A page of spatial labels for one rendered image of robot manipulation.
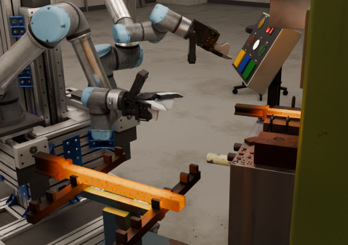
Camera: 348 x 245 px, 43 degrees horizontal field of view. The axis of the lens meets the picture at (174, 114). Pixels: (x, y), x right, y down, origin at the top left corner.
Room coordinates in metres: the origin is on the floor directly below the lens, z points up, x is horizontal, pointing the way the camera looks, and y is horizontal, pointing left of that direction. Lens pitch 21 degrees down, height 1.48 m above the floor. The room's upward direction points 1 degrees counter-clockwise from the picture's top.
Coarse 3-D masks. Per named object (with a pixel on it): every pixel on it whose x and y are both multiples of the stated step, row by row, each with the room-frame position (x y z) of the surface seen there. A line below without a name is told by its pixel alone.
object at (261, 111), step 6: (240, 108) 1.31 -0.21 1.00; (246, 108) 1.30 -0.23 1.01; (252, 108) 1.29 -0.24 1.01; (258, 108) 1.28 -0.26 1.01; (264, 108) 1.28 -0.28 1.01; (270, 108) 1.29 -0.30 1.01; (234, 114) 1.31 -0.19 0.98; (240, 114) 1.30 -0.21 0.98; (246, 114) 1.30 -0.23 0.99; (252, 114) 1.29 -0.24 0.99; (258, 114) 1.29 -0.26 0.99; (264, 114) 1.27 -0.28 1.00; (282, 114) 1.26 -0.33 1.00; (288, 114) 1.25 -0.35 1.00; (294, 114) 1.24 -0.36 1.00
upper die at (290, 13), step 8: (272, 0) 1.21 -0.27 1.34; (280, 0) 1.21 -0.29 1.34; (288, 0) 1.20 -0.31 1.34; (296, 0) 1.19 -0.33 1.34; (304, 0) 1.18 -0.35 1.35; (272, 8) 1.21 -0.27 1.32; (280, 8) 1.21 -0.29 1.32; (288, 8) 1.20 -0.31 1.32; (296, 8) 1.19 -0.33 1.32; (304, 8) 1.18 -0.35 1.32; (272, 16) 1.21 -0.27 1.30; (280, 16) 1.20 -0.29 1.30; (288, 16) 1.20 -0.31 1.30; (296, 16) 1.19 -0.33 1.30; (304, 16) 1.18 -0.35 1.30; (272, 24) 1.21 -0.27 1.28; (280, 24) 1.20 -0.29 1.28; (288, 24) 1.20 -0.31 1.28; (296, 24) 1.19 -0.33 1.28; (304, 24) 1.18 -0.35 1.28
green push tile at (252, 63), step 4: (252, 60) 1.78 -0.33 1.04; (248, 64) 1.79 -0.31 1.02; (252, 64) 1.74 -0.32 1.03; (256, 64) 1.72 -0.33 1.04; (248, 68) 1.76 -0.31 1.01; (252, 68) 1.72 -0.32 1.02; (244, 72) 1.77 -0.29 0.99; (248, 72) 1.73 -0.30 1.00; (244, 76) 1.74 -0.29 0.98; (248, 76) 1.72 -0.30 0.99
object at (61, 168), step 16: (48, 160) 0.92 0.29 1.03; (64, 160) 0.93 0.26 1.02; (48, 176) 0.92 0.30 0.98; (64, 176) 0.90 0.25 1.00; (80, 176) 0.87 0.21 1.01; (96, 176) 0.86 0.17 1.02; (112, 176) 0.86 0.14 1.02; (128, 192) 0.81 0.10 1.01; (144, 192) 0.79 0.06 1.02; (160, 192) 0.79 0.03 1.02; (176, 208) 0.75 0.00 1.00
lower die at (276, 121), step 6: (276, 108) 1.34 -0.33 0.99; (282, 108) 1.34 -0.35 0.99; (288, 108) 1.34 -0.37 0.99; (294, 108) 1.36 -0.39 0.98; (300, 108) 1.36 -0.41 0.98; (270, 114) 1.26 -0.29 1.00; (276, 114) 1.26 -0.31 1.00; (276, 120) 1.23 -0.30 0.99; (282, 120) 1.23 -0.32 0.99; (294, 120) 1.23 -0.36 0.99; (264, 126) 1.21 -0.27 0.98; (276, 126) 1.20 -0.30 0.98; (282, 126) 1.19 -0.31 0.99; (288, 126) 1.19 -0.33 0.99; (294, 126) 1.18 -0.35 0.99; (276, 132) 1.20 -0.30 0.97; (282, 132) 1.19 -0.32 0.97; (288, 132) 1.19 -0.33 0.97; (294, 132) 1.18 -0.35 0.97
